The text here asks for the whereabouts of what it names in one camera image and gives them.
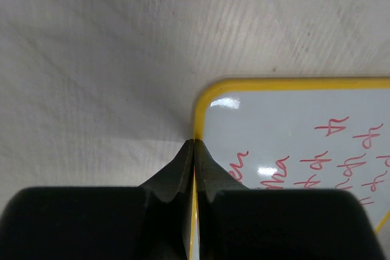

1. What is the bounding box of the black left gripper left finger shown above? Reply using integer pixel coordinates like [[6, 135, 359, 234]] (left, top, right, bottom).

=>
[[1, 140, 194, 259]]

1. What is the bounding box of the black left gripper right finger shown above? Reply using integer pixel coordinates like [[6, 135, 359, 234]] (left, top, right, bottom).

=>
[[194, 140, 385, 259]]

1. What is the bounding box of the yellow framed small whiteboard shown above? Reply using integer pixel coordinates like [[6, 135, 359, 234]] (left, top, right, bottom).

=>
[[182, 77, 390, 260]]

